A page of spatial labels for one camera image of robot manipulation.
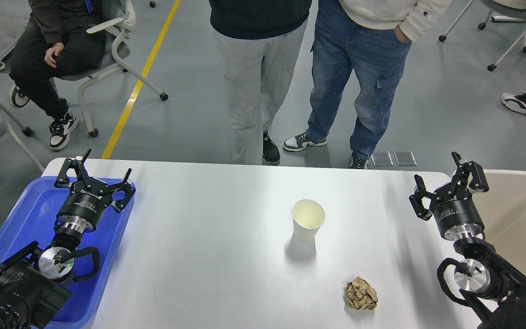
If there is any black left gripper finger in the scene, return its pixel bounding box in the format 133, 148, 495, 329
54, 149, 93, 189
106, 168, 136, 213

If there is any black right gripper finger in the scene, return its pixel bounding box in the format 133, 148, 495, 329
450, 152, 490, 193
409, 175, 437, 221

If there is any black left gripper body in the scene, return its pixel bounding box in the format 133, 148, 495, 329
56, 182, 124, 233

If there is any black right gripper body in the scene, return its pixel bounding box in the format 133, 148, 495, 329
430, 186, 484, 241

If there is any white paper cup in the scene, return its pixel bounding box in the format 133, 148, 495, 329
291, 199, 326, 243

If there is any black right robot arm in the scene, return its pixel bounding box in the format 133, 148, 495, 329
409, 152, 526, 329

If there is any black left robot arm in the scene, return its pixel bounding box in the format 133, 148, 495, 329
0, 155, 136, 329

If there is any metal floor plate right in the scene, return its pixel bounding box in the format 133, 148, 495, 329
393, 151, 418, 166

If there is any metal floor plate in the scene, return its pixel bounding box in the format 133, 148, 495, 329
393, 151, 418, 166
371, 151, 393, 167

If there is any beige plastic bin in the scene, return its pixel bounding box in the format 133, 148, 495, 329
473, 170, 526, 275

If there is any blue plastic tray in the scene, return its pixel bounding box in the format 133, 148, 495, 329
0, 176, 134, 329

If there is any metal floor plate left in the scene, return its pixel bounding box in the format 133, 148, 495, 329
371, 151, 393, 167

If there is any crumpled brown paper ball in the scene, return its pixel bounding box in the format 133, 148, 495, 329
343, 276, 378, 310

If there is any seated person in black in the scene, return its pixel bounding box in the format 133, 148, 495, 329
9, 0, 106, 151

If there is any person in blue jeans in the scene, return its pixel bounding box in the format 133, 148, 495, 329
283, 0, 450, 169

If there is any grey office chair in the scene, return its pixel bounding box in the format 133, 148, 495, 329
59, 0, 168, 138

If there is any white chair top right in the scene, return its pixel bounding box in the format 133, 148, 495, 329
432, 0, 526, 75

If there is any person in grey sweatpants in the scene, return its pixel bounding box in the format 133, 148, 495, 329
209, 0, 311, 165

